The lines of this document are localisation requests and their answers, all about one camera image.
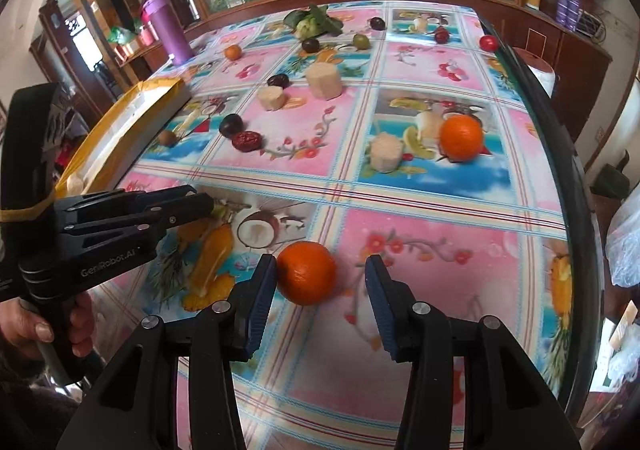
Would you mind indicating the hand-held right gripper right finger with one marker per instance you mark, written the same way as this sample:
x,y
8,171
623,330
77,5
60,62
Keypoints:
x,y
380,302

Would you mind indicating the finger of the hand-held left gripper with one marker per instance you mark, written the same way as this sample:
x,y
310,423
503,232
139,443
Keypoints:
x,y
125,197
190,210

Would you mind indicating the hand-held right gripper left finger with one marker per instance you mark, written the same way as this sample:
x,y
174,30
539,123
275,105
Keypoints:
x,y
262,302

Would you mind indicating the red date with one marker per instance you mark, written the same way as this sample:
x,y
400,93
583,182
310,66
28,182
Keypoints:
x,y
246,140

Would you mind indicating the dark purple plum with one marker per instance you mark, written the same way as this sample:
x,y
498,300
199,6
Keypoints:
x,y
376,22
310,45
278,80
231,124

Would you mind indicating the yellow cardboard tray box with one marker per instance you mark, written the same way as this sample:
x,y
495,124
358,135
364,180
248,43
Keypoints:
x,y
150,97

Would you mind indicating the person's left hand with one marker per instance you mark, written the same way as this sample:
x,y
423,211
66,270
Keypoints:
x,y
25,325

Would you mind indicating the brown kiwi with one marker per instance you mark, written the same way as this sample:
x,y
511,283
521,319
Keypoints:
x,y
167,138

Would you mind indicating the printed fruit tablecloth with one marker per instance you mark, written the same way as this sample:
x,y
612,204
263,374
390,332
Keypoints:
x,y
425,240

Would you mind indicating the green package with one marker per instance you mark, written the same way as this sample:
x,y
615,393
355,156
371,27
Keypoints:
x,y
119,35

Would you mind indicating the small orange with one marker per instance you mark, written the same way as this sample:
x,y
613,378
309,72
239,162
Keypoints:
x,y
232,52

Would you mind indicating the pink cup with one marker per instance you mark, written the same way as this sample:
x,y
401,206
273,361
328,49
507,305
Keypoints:
x,y
145,34

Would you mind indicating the purple thermos bottle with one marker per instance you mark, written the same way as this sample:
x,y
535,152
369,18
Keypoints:
x,y
170,27

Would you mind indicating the dark metal flask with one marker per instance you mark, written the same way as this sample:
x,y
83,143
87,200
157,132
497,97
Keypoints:
x,y
186,2

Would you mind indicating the green leafy vegetable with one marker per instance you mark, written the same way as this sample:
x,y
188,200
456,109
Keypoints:
x,y
311,24

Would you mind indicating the green round fruit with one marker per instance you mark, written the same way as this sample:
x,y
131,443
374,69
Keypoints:
x,y
361,40

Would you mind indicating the white plastic bag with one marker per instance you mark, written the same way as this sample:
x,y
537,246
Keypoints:
x,y
622,250

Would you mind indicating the dark green chair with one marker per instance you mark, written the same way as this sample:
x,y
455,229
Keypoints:
x,y
611,177

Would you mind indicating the dark red round fruit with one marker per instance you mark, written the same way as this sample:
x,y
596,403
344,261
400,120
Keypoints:
x,y
441,35

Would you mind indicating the white container with red top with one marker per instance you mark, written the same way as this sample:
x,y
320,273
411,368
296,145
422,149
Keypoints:
x,y
537,69

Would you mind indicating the red cherry tomato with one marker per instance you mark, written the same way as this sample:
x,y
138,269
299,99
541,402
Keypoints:
x,y
488,42

